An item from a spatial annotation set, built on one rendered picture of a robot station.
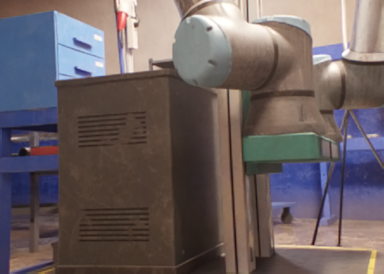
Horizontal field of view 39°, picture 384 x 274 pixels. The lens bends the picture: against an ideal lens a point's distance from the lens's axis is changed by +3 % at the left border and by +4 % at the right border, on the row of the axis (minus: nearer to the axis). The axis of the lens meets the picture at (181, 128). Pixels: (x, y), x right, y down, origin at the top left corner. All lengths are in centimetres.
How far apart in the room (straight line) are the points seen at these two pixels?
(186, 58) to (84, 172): 46
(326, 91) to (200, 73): 67
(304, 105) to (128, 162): 46
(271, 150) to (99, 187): 48
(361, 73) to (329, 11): 483
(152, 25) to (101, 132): 590
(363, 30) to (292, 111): 58
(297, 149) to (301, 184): 520
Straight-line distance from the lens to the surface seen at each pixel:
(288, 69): 123
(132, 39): 342
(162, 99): 135
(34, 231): 452
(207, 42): 110
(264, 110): 123
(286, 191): 642
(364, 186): 628
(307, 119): 123
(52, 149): 227
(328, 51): 591
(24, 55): 234
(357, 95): 175
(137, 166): 136
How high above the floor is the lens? 58
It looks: 5 degrees up
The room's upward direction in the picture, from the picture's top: 2 degrees counter-clockwise
